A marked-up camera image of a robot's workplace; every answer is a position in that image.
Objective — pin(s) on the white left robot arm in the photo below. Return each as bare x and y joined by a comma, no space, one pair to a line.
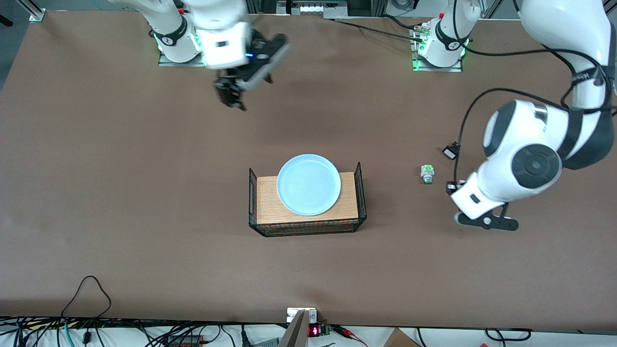
530,144

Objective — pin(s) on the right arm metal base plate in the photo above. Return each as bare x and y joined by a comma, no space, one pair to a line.
166,61

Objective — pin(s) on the grey metal pole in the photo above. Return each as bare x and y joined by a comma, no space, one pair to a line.
295,335

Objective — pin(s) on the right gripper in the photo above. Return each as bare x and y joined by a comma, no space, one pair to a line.
234,79

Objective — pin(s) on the light blue round plate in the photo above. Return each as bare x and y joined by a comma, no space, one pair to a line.
308,185

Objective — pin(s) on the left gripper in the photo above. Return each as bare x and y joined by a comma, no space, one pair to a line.
453,187

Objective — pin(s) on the small black white switch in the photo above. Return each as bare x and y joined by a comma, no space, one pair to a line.
449,153

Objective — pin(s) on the black red power strip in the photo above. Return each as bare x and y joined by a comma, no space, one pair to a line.
185,341

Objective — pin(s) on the lit equipment panel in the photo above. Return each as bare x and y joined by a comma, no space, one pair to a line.
311,8

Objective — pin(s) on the wooden board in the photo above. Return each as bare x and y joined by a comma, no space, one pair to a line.
267,207

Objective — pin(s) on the red digit display module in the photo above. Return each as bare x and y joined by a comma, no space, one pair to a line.
314,331

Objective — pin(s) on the small silver metal bracket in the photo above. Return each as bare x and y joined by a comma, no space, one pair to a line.
294,314

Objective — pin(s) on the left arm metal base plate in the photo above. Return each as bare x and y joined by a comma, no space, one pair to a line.
434,69

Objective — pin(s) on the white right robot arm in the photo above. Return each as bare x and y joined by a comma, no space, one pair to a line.
164,14

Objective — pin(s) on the green push button switch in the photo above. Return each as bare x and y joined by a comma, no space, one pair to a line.
427,171

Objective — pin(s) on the brown cardboard piece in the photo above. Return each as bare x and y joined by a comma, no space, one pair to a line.
400,340

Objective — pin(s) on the aluminium frame profile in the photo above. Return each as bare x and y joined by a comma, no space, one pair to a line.
36,14

